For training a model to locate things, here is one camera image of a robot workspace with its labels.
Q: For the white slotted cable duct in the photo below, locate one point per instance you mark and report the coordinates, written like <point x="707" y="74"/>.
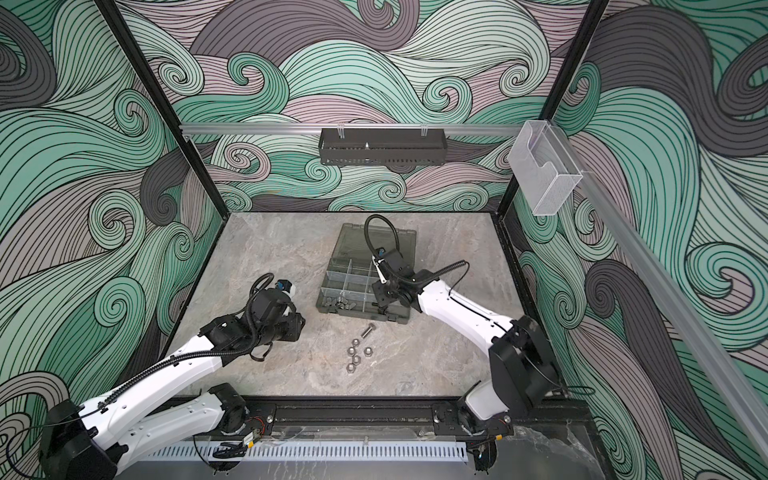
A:
<point x="307" y="451"/>

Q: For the aluminium rail wall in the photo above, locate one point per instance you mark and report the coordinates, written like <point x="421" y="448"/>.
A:
<point x="275" y="128"/>
<point x="737" y="392"/>

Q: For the clear plastic wall holder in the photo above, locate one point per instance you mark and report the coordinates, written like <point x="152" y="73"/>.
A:
<point x="544" y="163"/>

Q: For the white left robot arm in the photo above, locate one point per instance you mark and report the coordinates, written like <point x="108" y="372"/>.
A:
<point x="102" y="437"/>

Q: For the aluminium rail back wall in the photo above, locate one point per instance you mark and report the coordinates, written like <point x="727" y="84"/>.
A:
<point x="275" y="128"/>

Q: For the black wall tray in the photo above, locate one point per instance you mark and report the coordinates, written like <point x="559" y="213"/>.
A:
<point x="382" y="147"/>

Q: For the grey transparent organizer box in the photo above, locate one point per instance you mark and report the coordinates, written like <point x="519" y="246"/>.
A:
<point x="350" y="274"/>

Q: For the black vertical frame post right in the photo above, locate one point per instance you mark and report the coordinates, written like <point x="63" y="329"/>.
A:
<point x="572" y="61"/>

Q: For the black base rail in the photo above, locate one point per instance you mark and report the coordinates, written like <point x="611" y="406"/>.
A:
<point x="441" y="415"/>

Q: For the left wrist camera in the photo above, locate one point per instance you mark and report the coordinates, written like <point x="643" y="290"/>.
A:
<point x="273" y="302"/>

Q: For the pile of bolts and nuts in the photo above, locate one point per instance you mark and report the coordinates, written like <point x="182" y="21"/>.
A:
<point x="358" y="349"/>

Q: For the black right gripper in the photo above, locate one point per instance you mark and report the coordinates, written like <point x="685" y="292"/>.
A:
<point x="381" y="299"/>

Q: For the aluminium rail right wall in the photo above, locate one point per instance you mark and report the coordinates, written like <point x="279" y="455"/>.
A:
<point x="737" y="392"/>

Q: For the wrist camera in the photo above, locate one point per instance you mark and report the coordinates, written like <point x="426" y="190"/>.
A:
<point x="273" y="302"/>
<point x="392" y="264"/>

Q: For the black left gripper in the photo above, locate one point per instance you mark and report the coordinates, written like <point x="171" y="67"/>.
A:
<point x="296" y="326"/>

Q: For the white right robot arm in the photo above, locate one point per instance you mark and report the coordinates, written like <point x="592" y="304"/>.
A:
<point x="521" y="359"/>

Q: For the black vertical frame post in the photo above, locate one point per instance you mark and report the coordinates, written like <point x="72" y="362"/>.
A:
<point x="572" y="61"/>
<point x="121" y="32"/>

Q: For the black vertical frame post left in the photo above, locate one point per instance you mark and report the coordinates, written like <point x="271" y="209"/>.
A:
<point x="121" y="32"/>

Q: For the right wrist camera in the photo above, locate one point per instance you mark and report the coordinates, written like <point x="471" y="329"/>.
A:
<point x="392" y="264"/>

